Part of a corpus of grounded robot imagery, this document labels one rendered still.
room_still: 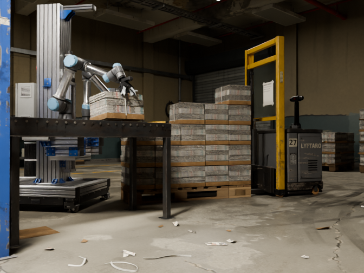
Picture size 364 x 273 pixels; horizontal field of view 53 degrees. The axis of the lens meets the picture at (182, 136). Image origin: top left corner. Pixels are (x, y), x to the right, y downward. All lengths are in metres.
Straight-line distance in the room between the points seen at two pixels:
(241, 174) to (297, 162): 0.70
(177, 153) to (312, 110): 6.96
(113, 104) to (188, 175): 1.34
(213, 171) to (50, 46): 2.16
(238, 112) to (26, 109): 2.27
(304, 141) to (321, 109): 5.82
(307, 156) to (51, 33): 3.16
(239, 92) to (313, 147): 1.12
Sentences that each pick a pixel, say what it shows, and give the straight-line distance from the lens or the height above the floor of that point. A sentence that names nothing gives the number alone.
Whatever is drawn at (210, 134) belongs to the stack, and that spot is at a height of 0.73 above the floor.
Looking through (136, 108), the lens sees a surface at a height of 0.93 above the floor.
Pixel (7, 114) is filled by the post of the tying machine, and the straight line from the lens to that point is 2.28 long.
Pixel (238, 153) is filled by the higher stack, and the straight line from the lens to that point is 4.27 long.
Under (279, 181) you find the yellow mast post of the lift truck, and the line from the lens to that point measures 4.37.
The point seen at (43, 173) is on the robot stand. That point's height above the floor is 0.32.
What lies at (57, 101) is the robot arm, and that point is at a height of 1.00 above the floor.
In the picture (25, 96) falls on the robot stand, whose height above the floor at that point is 1.09.
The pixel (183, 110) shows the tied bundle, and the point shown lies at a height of 0.98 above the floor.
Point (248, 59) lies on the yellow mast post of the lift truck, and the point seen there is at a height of 1.73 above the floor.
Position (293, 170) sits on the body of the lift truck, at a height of 0.30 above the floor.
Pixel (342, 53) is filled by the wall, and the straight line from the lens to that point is 10.35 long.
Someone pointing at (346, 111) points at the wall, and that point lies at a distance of 10.10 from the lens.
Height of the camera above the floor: 0.65
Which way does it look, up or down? 1 degrees up
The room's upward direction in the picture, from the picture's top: straight up
